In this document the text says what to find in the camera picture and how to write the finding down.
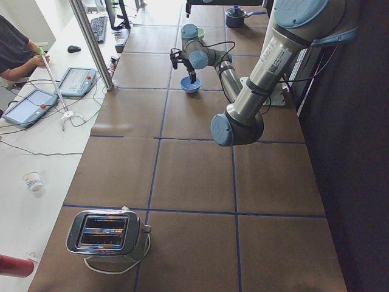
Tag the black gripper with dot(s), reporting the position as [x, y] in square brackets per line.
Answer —
[187, 64]

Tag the blue bowl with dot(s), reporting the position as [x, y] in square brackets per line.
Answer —
[189, 87]

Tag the green bowl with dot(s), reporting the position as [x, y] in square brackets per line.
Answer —
[201, 33]

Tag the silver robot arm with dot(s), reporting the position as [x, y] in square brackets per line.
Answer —
[293, 26]

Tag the blue saucepan with glass lid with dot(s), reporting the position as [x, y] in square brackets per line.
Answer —
[235, 16]

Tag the black monitor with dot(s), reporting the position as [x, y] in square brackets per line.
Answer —
[117, 15]

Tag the black keyboard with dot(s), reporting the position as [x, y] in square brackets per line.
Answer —
[98, 26]

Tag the black computer mouse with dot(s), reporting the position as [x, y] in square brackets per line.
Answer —
[73, 49]

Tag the far teach pendant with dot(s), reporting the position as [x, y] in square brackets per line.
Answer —
[76, 82]

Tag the teach pendant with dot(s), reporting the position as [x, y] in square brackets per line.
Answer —
[31, 108]
[76, 82]

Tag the person in dark shirt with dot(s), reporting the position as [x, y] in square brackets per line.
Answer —
[19, 55]

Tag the near teach pendant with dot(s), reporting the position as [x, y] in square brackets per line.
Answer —
[31, 108]

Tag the paper cup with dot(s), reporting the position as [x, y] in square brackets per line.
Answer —
[33, 181]

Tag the silver toaster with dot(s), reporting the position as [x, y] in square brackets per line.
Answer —
[109, 235]

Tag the red bottle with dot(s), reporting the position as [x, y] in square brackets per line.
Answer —
[15, 267]

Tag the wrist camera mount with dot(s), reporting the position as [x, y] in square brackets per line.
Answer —
[176, 57]

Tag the aluminium frame post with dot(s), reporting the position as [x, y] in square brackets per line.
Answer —
[83, 22]

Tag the white pedestal column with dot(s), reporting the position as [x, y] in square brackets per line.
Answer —
[276, 98]

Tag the green handled grabber stick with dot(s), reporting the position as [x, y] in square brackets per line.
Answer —
[68, 115]

